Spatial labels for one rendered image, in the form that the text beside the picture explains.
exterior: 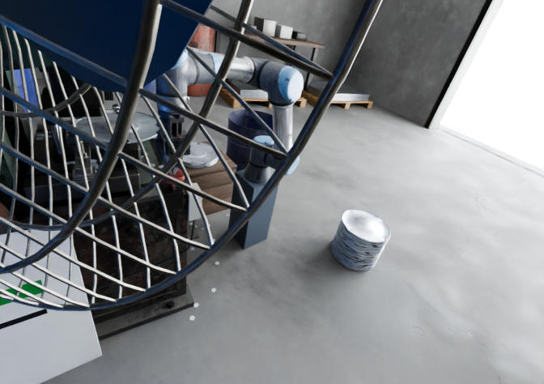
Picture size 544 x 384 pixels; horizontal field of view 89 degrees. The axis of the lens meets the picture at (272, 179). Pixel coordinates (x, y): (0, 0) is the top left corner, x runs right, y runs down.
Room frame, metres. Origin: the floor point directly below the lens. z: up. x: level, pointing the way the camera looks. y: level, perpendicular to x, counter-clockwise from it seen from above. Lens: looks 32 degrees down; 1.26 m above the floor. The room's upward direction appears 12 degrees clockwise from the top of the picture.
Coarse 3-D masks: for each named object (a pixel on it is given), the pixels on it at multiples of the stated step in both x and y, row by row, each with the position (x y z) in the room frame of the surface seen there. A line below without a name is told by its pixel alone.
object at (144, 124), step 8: (112, 112) 1.02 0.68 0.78; (136, 112) 1.06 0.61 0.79; (80, 120) 0.89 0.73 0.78; (96, 120) 0.92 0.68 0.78; (104, 120) 0.93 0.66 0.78; (112, 120) 0.93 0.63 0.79; (136, 120) 0.99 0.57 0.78; (144, 120) 1.00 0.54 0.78; (152, 120) 1.02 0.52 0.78; (88, 128) 0.85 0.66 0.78; (96, 128) 0.86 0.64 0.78; (104, 128) 0.86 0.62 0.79; (112, 128) 0.87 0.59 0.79; (136, 128) 0.91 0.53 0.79; (144, 128) 0.93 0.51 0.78; (152, 128) 0.95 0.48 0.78; (96, 136) 0.80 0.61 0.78; (104, 136) 0.82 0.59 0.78; (128, 136) 0.85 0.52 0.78; (144, 136) 0.87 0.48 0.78; (152, 136) 0.87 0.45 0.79
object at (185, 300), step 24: (48, 216) 0.57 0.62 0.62; (96, 216) 0.63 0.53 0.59; (120, 216) 0.67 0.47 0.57; (144, 216) 0.72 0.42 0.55; (120, 240) 0.67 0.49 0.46; (168, 240) 0.77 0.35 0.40; (96, 264) 0.62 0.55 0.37; (168, 264) 0.77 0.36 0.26; (144, 288) 0.71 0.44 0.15; (168, 288) 0.76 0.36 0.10; (96, 312) 0.60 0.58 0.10; (120, 312) 0.64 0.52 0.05; (144, 312) 0.67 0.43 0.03; (168, 312) 0.70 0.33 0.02
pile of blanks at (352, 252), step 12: (336, 240) 1.31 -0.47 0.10; (348, 240) 1.24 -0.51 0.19; (360, 240) 1.20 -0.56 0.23; (336, 252) 1.27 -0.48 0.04; (348, 252) 1.22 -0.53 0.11; (360, 252) 1.20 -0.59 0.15; (372, 252) 1.21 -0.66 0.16; (348, 264) 1.21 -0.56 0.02; (360, 264) 1.19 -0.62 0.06; (372, 264) 1.22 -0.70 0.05
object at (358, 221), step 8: (344, 216) 1.38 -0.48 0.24; (352, 216) 1.39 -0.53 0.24; (360, 216) 1.41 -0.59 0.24; (368, 216) 1.43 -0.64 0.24; (376, 216) 1.45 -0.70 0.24; (344, 224) 1.29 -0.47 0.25; (352, 224) 1.31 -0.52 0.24; (360, 224) 1.32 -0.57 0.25; (368, 224) 1.34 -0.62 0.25; (376, 224) 1.36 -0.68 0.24; (384, 224) 1.38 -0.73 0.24; (352, 232) 1.25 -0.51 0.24; (360, 232) 1.26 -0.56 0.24; (368, 232) 1.27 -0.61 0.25; (376, 232) 1.29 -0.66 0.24; (384, 232) 1.31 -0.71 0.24; (368, 240) 1.20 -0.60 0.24; (376, 240) 1.22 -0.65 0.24; (384, 240) 1.23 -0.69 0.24
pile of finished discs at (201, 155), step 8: (192, 144) 1.64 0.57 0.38; (200, 144) 1.66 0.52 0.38; (208, 144) 1.68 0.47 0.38; (192, 152) 1.52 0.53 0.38; (200, 152) 1.54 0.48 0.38; (208, 152) 1.58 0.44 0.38; (184, 160) 1.42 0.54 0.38; (192, 160) 1.44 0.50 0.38; (200, 160) 1.46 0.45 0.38; (208, 160) 1.48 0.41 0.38; (216, 160) 1.52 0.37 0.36; (200, 168) 1.42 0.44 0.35
